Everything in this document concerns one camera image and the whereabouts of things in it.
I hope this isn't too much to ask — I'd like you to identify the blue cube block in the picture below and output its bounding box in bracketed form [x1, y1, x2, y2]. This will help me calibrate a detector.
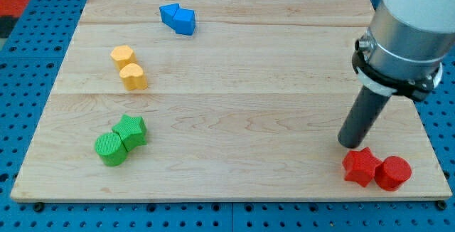
[159, 4, 180, 29]

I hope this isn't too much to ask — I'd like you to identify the red star block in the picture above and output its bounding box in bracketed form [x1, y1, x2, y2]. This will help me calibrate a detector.
[342, 147, 382, 187]

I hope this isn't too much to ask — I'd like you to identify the green cylinder block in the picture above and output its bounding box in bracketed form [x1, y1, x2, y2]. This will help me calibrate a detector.
[95, 132, 127, 167]

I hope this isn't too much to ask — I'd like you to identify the yellow heart block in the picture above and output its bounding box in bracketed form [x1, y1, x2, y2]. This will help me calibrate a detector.
[119, 63, 148, 90]

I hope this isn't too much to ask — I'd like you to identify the wooden board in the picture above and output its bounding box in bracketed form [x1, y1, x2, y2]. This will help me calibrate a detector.
[11, 0, 452, 203]

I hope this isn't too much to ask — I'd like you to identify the black mounting clamp ring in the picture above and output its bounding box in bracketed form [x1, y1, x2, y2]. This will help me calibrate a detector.
[351, 38, 441, 102]

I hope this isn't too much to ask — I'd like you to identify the yellow hexagon block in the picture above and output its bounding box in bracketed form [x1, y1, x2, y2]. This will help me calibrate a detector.
[110, 45, 137, 71]

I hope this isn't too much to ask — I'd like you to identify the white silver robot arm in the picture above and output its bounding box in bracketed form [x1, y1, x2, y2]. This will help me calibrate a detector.
[353, 0, 454, 101]

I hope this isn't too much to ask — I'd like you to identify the red cylinder block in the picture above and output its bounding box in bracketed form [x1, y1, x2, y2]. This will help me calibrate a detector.
[374, 156, 412, 191]

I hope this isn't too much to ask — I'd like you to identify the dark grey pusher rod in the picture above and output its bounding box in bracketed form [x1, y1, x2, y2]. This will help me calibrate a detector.
[338, 86, 390, 149]

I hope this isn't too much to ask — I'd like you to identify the blue pentagon block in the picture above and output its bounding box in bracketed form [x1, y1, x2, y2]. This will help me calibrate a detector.
[173, 9, 196, 36]

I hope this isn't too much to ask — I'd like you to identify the green star block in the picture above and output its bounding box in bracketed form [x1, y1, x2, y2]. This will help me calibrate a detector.
[112, 114, 147, 152]

